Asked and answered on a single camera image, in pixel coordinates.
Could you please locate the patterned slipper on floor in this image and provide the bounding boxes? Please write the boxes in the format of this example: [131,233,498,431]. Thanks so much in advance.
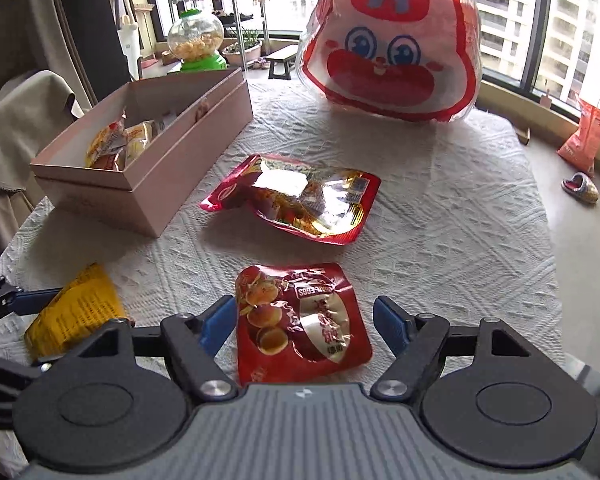
[562,172,600,205]

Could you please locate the red white bunny snack bag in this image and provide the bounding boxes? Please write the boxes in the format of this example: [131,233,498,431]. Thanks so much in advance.
[297,0,482,122]

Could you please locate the pink cardboard box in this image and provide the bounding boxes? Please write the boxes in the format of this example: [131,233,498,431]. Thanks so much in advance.
[31,70,253,238]

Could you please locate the orange cake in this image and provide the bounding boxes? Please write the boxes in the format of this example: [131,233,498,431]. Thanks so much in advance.
[85,117,156,171]

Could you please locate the potted plant planter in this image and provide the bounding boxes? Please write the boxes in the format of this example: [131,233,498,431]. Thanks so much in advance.
[221,29,262,66]

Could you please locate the beige cloth on chair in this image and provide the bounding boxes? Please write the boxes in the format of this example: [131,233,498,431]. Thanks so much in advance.
[0,70,83,192]

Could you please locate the red pancake snack packet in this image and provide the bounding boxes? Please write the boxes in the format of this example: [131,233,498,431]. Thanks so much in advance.
[235,263,373,385]

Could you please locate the orange chip bag on floor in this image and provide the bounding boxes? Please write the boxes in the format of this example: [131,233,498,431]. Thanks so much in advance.
[557,98,600,176]

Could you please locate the large red foil snack bag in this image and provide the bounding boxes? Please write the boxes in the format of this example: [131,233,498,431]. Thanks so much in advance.
[200,154,381,246]

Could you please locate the yellow snack packet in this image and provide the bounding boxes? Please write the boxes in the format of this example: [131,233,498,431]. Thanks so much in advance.
[23,263,130,359]

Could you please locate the green gumball candy dispenser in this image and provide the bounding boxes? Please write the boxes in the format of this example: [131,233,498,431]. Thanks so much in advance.
[166,9,227,72]

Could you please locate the small dark wooden stool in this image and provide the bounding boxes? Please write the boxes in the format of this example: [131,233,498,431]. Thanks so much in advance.
[265,44,299,80]

